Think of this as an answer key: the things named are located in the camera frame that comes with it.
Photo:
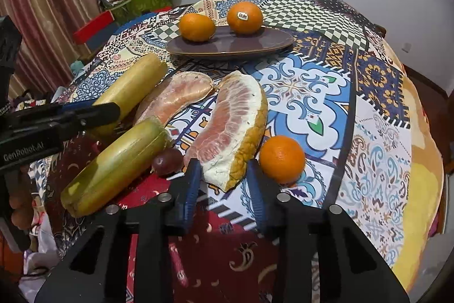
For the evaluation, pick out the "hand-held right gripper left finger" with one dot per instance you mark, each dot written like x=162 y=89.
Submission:
x=193 y=189

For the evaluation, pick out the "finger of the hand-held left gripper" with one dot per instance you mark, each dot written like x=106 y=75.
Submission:
x=103 y=115
x=83 y=106

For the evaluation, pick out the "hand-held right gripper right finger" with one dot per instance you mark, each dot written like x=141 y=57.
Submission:
x=256 y=194

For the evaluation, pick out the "dark red passion fruit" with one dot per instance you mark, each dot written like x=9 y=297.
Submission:
x=166 y=161

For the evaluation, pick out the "plain orange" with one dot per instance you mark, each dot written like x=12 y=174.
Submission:
x=196 y=27
x=282 y=159

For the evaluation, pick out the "pomelo wedge with peel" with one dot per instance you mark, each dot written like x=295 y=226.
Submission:
x=230 y=132

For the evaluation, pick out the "peeled pomelo segment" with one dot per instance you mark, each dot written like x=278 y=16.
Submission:
x=173 y=95

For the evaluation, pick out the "dark purple oval plate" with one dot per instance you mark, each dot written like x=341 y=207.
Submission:
x=230 y=45

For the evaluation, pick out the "orange with sticker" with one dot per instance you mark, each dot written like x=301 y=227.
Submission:
x=244 y=17

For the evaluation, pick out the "person's left hand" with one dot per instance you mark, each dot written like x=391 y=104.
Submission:
x=21 y=216

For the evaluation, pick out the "teal small bottle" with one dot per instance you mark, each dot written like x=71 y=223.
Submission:
x=76 y=66

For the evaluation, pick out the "red flat box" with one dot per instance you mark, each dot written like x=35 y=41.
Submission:
x=94 y=28

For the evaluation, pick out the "striped curtain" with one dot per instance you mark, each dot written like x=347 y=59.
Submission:
x=46 y=19

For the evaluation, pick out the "white plastic bag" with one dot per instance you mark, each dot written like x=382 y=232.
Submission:
x=40 y=253

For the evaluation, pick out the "yellow fleece blanket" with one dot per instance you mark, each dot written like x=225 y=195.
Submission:
x=422 y=182

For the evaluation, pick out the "white wall outlet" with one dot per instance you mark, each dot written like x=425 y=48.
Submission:
x=407 y=48

